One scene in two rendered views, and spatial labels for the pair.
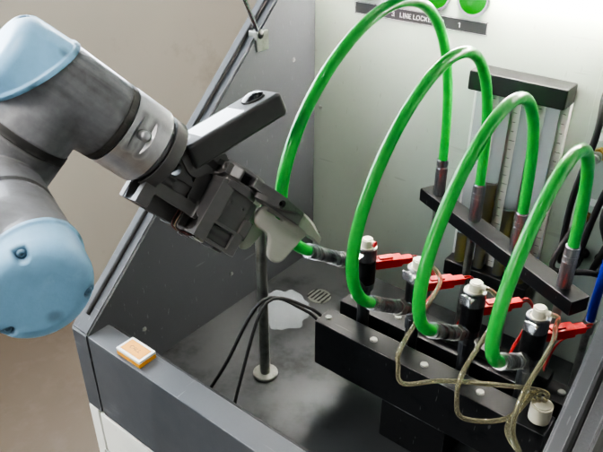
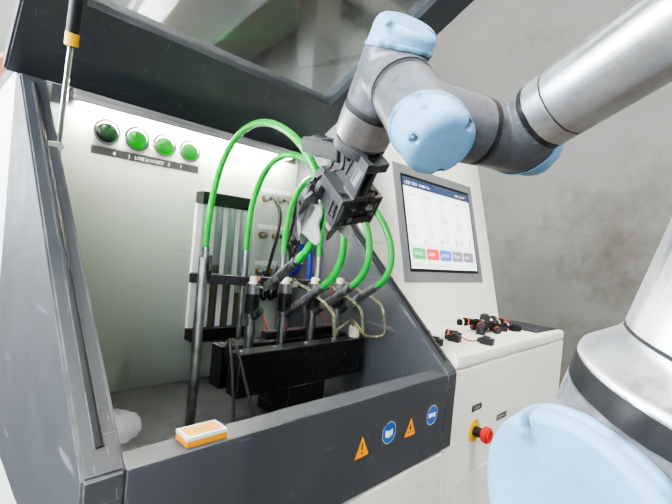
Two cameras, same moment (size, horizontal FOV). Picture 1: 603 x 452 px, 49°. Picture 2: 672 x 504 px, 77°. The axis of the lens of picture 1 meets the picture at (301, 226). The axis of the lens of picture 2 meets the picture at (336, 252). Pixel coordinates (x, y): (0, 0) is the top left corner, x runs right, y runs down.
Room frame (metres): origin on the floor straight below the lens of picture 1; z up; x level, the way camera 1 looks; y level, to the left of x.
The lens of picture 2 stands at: (0.52, 0.71, 1.19)
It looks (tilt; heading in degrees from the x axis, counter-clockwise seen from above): 1 degrees down; 276
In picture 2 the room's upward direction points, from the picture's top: 5 degrees clockwise
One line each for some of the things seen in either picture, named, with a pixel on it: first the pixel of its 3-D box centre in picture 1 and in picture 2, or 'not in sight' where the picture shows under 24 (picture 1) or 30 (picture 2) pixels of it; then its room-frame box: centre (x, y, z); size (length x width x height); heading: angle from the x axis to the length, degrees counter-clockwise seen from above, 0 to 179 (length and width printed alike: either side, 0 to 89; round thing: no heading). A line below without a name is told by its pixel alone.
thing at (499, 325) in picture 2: not in sight; (489, 322); (0.18, -0.57, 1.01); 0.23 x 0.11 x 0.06; 51
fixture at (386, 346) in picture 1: (430, 392); (292, 374); (0.68, -0.18, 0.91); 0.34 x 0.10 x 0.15; 51
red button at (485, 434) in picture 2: not in sight; (481, 433); (0.25, -0.26, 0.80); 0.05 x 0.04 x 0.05; 51
